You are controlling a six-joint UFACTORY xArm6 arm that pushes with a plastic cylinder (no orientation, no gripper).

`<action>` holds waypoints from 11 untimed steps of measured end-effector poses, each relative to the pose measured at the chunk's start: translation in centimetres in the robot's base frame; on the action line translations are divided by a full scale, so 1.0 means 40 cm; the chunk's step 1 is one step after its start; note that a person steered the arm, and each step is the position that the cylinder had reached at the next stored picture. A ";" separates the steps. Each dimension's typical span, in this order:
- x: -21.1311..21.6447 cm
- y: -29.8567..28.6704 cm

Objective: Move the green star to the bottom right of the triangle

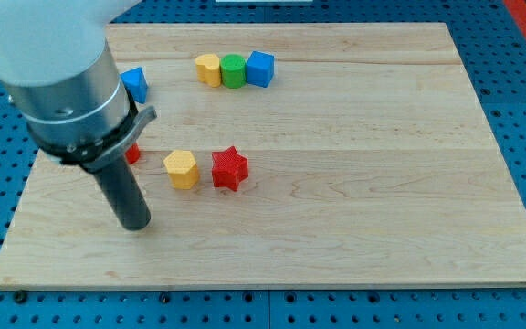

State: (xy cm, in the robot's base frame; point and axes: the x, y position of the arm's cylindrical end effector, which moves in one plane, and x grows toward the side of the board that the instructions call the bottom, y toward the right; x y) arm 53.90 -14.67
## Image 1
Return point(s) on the blue cube block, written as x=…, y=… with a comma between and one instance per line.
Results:
x=260, y=69

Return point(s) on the yellow heart block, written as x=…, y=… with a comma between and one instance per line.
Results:
x=208, y=69

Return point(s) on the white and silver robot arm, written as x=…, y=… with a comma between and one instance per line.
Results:
x=56, y=64

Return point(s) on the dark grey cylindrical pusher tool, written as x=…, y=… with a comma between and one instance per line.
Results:
x=121, y=190

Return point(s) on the small red block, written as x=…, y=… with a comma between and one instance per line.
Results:
x=133, y=154

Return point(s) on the blue triangle block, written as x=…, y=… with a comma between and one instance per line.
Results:
x=135, y=82

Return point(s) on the light wooden board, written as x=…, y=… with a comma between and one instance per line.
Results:
x=371, y=165

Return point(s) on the yellow hexagon block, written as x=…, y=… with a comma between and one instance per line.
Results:
x=182, y=169

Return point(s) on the red star block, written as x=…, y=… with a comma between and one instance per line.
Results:
x=229, y=168

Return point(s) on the green cylinder block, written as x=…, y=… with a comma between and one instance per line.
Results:
x=233, y=71

